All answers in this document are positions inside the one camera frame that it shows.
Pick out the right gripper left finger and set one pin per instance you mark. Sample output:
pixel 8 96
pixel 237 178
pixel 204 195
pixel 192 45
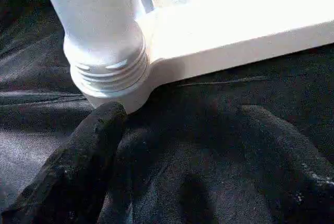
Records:
pixel 78 169

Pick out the white plastic table leg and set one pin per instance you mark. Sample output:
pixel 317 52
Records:
pixel 99 25

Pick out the black mat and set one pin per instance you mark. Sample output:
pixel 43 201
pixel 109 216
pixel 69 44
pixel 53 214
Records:
pixel 31 130

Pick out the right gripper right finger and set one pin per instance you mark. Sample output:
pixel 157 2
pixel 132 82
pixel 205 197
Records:
pixel 292 182

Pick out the white plastic table top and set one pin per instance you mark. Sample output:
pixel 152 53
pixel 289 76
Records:
pixel 235 25

